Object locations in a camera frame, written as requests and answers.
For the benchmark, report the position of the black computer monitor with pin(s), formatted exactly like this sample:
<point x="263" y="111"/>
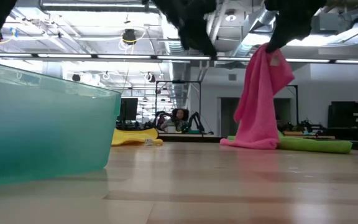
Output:
<point x="128" y="109"/>

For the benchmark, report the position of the black background robot arm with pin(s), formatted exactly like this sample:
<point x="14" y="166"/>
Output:
<point x="312" y="126"/>
<point x="196" y="121"/>
<point x="162" y="118"/>

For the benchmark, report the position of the teal translucent plastic bin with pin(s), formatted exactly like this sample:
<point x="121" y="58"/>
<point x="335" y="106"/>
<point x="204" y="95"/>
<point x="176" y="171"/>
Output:
<point x="42" y="130"/>

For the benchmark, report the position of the dark background table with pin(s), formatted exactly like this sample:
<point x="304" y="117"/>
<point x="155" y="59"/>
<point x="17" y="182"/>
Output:
<point x="191" y="137"/>

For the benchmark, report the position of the round ceiling smoke detector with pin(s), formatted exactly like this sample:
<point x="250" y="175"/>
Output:
<point x="230" y="17"/>

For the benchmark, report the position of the black shelf cabinet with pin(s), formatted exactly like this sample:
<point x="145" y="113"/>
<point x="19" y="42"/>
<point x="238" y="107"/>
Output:
<point x="353" y="118"/>

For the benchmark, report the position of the long ceiling light bar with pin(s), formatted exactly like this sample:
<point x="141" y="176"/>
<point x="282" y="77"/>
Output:
<point x="64" y="56"/>
<point x="322" y="60"/>

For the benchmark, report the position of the green microfiber towel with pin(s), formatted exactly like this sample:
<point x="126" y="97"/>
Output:
<point x="315" y="145"/>

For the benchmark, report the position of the pink microfiber towel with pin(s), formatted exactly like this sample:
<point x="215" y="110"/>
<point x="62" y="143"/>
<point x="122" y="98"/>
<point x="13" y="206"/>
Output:
<point x="256" y="109"/>

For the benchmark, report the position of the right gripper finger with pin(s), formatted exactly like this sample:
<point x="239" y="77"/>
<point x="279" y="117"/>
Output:
<point x="273" y="45"/>

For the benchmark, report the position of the smooth silver ventilation duct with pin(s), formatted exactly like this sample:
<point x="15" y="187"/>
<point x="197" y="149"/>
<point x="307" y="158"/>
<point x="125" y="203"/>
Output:
<point x="259" y="18"/>

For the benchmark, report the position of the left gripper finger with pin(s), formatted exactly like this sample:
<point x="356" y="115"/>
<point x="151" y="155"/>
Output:
<point x="204" y="46"/>

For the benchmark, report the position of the person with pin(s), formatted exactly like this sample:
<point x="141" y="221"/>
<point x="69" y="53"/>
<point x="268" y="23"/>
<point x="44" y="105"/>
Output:
<point x="179" y="119"/>

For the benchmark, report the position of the black ceiling-hung device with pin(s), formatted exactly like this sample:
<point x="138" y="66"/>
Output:
<point x="129" y="35"/>

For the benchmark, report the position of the yellow microfiber towel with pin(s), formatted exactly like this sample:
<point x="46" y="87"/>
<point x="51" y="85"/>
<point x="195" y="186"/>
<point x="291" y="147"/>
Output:
<point x="132" y="137"/>

